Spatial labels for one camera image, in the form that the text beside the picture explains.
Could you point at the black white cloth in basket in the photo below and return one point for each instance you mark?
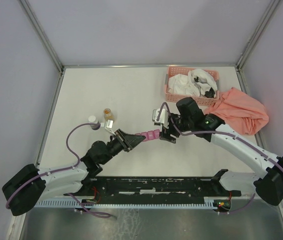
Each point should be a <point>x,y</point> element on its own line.
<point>202,84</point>

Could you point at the pink weekly pill organizer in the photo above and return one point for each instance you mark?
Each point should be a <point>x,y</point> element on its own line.
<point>150,135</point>

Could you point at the salmon pink cloth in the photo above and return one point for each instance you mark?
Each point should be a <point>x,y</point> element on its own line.
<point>243,113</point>

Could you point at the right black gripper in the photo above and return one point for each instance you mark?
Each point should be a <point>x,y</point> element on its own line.
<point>166,133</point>

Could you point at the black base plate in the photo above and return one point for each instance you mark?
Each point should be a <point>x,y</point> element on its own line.
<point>153,190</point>

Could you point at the pink plastic basket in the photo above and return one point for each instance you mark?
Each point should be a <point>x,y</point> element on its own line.
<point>202,101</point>

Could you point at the aluminium frame post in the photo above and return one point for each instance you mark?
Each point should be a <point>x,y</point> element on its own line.
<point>258,32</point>
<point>34,21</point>

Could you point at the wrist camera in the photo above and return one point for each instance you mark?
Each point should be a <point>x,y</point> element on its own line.
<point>108,126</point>
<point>160,118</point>

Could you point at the left aluminium frame post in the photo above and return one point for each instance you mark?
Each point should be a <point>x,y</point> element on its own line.
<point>34,21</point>

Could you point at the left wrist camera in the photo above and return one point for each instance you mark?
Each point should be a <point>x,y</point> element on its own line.
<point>108,126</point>

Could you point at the right aluminium frame post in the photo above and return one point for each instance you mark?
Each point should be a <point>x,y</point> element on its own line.
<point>258,32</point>

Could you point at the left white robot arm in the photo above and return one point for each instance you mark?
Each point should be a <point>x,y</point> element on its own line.
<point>32,184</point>

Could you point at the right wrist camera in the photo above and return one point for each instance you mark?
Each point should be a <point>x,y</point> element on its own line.
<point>160,118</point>

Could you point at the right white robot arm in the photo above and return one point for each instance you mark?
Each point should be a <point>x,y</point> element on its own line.
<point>266,178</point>

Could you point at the white cap pill bottle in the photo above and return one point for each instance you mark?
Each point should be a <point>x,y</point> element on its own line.
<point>94,122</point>

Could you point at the amber pill bottle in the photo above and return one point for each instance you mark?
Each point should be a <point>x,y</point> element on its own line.
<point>108,114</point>

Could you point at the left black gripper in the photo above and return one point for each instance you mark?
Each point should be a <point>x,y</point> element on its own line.
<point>129,141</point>

